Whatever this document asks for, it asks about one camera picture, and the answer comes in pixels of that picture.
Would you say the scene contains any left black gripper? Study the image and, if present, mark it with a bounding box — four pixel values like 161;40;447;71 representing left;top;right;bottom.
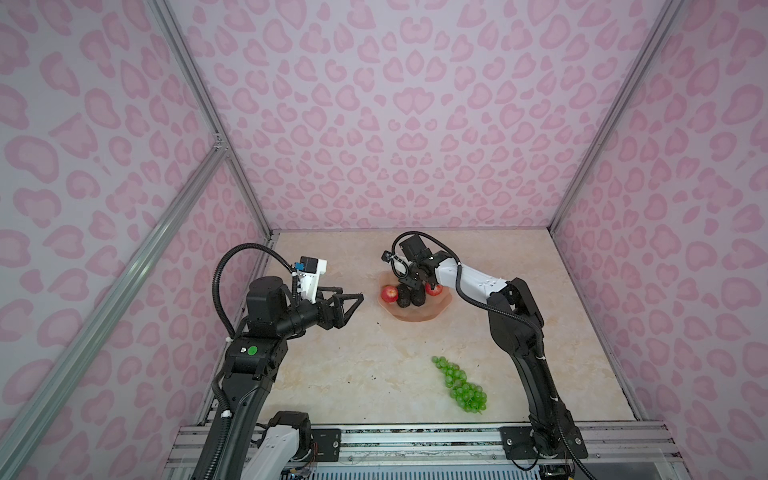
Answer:
275;284;362;340

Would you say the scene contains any red apple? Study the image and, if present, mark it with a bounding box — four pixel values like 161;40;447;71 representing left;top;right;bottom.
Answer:
424;283;444;297
380;285;399;304

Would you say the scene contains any dark avocado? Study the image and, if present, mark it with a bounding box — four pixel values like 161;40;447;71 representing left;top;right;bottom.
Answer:
410;286;427;307
396;284;412;308

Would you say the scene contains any green grape bunch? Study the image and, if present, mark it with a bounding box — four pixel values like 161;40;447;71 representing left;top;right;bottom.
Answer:
431;356;488;414

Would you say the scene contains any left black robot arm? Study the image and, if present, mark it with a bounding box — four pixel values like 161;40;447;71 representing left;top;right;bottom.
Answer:
192;276;364;479

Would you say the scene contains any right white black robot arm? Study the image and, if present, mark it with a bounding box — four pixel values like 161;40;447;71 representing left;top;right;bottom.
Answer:
392;254;588;462

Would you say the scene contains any pink translucent fruit bowl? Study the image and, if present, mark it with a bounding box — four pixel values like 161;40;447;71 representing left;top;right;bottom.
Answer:
375;271;455;322

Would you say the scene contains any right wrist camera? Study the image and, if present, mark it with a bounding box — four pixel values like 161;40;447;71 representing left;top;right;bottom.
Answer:
399;234;432;264

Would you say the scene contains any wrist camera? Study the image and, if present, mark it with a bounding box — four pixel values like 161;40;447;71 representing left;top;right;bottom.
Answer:
399;234;432;264
292;256;327;303

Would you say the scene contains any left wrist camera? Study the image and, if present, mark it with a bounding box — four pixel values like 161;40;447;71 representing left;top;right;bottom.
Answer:
292;256;327;303

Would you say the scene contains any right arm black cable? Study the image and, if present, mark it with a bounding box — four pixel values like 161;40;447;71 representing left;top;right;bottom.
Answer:
389;230;598;480

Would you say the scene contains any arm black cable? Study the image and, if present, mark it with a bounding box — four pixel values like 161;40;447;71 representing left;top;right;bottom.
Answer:
211;242;295;340
389;230;598;480

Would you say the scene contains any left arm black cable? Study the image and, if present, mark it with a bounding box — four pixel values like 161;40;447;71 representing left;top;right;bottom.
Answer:
211;242;295;340

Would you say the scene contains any aluminium corner frame post left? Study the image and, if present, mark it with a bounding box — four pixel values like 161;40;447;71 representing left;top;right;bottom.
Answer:
146;0;276;240

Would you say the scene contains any aluminium corner frame post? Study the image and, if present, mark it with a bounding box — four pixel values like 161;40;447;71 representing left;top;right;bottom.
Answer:
146;0;276;240
548;0;688;236

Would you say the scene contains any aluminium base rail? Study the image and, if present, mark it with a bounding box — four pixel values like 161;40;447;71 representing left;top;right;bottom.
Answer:
161;419;691;480

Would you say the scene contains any aluminium corner frame post right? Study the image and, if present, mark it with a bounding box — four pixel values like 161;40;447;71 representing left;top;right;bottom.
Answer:
548;0;688;236

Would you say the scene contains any aluminium diagonal frame bar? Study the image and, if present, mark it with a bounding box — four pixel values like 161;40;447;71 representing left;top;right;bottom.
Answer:
1;146;227;479

